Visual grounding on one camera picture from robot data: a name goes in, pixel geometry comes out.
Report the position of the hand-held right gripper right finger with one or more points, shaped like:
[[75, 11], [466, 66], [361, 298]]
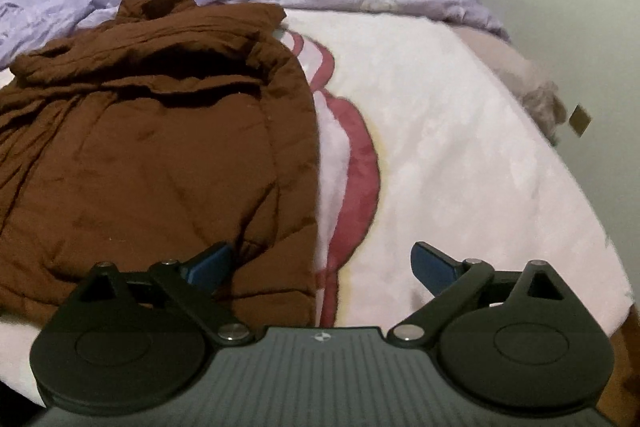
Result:
[[432, 269]]

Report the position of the small wall socket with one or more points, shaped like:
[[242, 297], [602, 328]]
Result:
[[580, 121]]

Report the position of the grey pink pillow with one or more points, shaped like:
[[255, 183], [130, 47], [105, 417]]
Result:
[[515, 72]]

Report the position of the pink printed blanket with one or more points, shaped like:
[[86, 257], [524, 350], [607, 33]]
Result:
[[450, 142]]

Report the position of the brown jacket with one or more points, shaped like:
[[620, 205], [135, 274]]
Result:
[[150, 147]]

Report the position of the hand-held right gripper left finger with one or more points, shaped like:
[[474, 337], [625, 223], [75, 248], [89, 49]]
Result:
[[207, 267]]

